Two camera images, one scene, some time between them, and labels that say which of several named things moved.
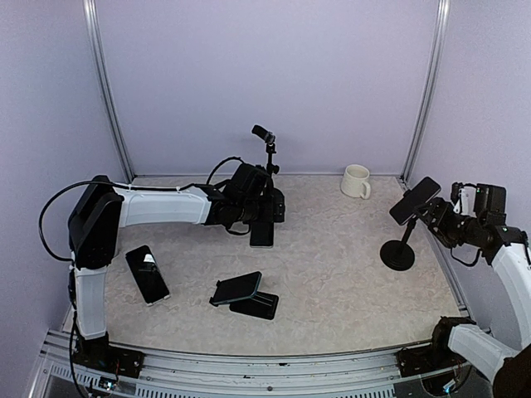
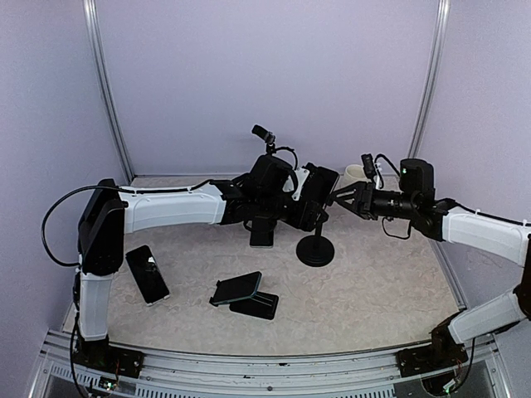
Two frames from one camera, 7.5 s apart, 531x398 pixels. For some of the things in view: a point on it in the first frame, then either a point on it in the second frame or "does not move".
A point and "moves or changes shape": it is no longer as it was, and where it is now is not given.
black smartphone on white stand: x=147 y=274 does not move
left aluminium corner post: x=125 y=157 does not move
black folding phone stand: x=262 y=305 does not move
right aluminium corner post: x=420 y=121 does not move
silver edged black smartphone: x=261 y=235 does not move
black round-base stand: x=397 y=254 to x=316 y=250
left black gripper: x=280 y=209 to x=304 y=219
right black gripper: x=439 y=204 to x=365 y=196
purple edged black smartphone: x=422 y=191 moves or changes shape
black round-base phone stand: x=270 y=138 does not move
